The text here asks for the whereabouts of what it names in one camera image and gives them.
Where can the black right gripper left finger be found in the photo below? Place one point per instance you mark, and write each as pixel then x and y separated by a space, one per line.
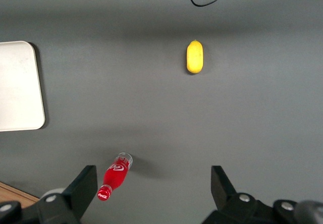
pixel 63 209

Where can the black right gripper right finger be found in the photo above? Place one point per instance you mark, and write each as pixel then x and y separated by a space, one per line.
pixel 237 209

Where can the cream rectangular tray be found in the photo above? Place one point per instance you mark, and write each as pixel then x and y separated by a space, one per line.
pixel 20 87

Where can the wooden drawer cabinet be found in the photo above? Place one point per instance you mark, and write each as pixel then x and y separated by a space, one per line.
pixel 12 192

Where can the red cola bottle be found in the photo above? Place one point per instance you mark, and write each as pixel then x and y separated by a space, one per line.
pixel 116 176

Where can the dark grey table mat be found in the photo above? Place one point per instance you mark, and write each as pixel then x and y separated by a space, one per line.
pixel 151 108

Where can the yellow lemon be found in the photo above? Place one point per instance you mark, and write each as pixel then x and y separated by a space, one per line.
pixel 194 57

